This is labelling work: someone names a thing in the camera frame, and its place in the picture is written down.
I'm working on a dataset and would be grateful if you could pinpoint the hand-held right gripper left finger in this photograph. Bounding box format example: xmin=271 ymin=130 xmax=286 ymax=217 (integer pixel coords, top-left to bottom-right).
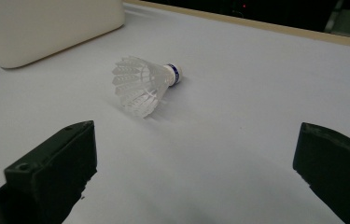
xmin=0 ymin=120 xmax=98 ymax=224

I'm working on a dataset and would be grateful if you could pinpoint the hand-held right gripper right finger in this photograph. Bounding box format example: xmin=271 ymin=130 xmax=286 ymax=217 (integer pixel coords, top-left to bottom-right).
xmin=292 ymin=121 xmax=350 ymax=224

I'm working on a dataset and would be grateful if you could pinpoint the white feather shuttlecock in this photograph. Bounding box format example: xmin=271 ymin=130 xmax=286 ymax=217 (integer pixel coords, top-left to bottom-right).
xmin=111 ymin=55 xmax=183 ymax=119

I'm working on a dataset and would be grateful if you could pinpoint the white plastic storage bin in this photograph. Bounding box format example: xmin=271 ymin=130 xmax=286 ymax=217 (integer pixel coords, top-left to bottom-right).
xmin=0 ymin=0 xmax=126 ymax=70

